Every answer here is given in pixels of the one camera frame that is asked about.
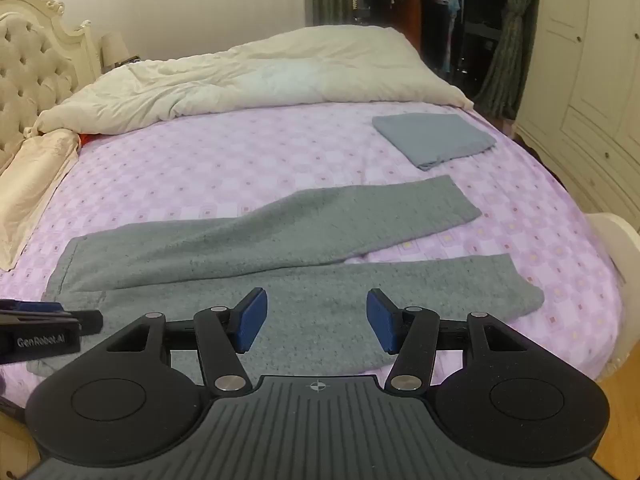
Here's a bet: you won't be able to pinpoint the white bed footboard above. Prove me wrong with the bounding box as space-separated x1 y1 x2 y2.
584 212 640 356

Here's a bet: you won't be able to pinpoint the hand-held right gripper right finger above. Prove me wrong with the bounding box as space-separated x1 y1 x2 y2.
366 287 535 394

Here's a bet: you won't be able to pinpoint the folded blue-grey cloth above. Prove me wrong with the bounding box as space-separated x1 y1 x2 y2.
372 113 498 171

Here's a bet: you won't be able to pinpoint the white wardrobe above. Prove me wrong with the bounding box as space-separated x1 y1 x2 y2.
515 0 640 216

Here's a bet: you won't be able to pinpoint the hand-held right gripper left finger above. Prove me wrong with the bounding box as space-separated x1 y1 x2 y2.
103 287 269 395

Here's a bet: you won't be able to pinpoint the purple checked bed sheet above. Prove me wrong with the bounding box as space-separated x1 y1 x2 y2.
0 101 625 413

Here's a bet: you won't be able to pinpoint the bedside lamp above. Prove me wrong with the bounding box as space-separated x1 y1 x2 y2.
100 30 132 68

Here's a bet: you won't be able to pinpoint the cream duvet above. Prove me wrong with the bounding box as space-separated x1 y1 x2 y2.
26 24 475 137

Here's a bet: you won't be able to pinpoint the cream satin pillow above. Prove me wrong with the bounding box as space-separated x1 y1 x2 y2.
0 128 82 272

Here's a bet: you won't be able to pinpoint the clothes rack with hanging clothes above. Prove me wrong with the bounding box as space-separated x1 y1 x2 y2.
365 0 501 86

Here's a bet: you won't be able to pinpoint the cream tufted headboard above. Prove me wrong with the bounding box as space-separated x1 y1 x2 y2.
0 0 103 173

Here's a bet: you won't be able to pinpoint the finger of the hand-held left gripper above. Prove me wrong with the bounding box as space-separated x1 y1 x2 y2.
75 309 104 336

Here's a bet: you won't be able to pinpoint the grey pants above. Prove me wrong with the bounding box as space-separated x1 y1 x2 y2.
27 175 546 377

